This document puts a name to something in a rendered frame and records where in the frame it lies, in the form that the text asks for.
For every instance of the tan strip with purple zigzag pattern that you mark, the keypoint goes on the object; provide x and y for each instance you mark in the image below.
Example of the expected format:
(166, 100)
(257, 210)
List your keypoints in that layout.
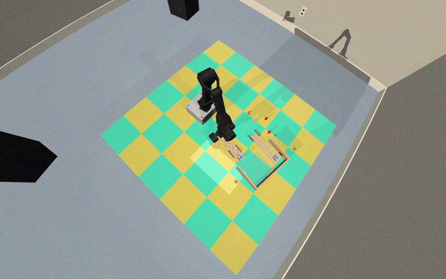
(232, 148)

